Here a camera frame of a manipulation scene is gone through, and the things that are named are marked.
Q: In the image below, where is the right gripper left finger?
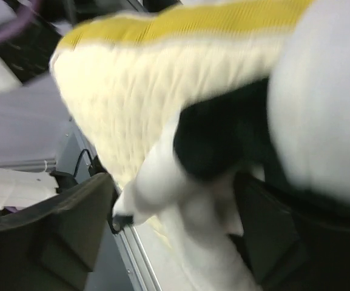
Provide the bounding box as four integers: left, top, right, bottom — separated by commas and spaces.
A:
0, 173, 115, 291

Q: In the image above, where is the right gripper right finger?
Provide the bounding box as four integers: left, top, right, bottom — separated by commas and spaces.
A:
234, 173, 350, 290

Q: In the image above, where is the black white checkered pillowcase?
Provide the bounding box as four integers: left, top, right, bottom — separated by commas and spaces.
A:
113, 0, 350, 291

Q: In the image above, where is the white pillow yellow edge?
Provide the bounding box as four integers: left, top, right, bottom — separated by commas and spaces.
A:
49, 1, 310, 186

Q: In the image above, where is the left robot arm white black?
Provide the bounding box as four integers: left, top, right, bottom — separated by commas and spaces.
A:
0, 1, 67, 93

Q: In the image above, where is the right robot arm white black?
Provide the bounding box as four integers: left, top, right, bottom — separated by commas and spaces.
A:
0, 169, 350, 290

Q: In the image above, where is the aluminium mounting rail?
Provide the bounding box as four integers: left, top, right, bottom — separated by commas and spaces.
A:
55, 119, 161, 291

